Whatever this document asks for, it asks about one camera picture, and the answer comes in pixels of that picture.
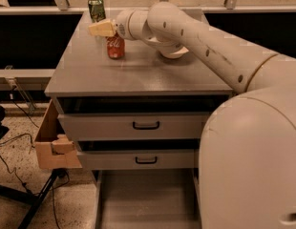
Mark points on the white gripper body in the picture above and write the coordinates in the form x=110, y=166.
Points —
x=122, y=25

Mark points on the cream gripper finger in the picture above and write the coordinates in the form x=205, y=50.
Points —
x=104, y=28

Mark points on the red coke can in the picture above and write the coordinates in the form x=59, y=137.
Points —
x=115, y=46

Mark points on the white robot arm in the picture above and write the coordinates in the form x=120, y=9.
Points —
x=247, y=160

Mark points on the green soda can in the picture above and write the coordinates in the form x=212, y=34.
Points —
x=96, y=10

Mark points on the grey drawer cabinet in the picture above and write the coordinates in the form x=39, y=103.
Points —
x=87, y=81

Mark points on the grey top drawer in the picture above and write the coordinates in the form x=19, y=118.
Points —
x=93, y=127

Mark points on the grey drawer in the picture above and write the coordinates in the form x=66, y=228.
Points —
x=93, y=127
x=147, y=199
x=139, y=159

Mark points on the grey middle drawer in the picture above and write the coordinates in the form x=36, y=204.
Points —
x=139, y=159

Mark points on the grey bottom drawer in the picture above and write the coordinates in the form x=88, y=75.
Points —
x=147, y=199

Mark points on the white bowl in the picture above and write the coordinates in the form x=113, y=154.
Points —
x=173, y=52

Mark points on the grey metal railing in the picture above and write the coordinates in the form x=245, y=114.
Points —
x=43, y=4

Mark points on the wooden side box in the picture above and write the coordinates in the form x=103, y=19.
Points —
x=53, y=149

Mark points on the black tripod stand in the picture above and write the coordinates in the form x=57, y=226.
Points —
x=30, y=199

